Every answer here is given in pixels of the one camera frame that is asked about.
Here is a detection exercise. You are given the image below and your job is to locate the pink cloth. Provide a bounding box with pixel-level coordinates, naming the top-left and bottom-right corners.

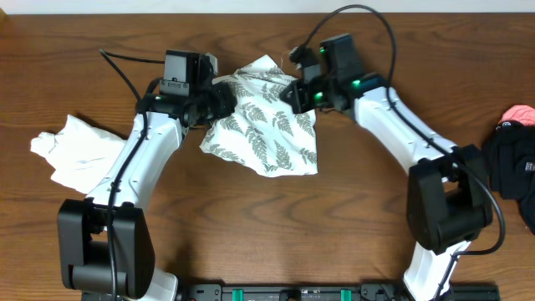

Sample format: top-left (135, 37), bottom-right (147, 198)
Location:
top-left (499, 105), bottom-right (535, 126)

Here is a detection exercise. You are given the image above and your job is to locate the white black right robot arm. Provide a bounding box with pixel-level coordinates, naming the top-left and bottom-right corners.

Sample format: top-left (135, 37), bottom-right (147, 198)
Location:
top-left (279, 34), bottom-right (499, 300)

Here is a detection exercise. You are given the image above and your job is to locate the black garment with label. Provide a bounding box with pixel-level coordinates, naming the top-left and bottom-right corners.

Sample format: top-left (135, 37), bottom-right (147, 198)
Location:
top-left (482, 120), bottom-right (534, 233)

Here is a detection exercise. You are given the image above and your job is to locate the white fern print dress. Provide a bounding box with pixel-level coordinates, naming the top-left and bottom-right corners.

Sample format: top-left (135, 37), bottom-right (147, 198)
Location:
top-left (200, 55), bottom-right (318, 177)

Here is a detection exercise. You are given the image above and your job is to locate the white folded shirt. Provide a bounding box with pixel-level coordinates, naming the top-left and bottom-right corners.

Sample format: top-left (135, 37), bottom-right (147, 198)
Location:
top-left (30, 115), bottom-right (125, 194)

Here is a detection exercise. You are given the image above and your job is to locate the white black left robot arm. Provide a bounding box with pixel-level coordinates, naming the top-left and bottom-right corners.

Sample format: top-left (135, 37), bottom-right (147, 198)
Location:
top-left (58, 49), bottom-right (237, 300)

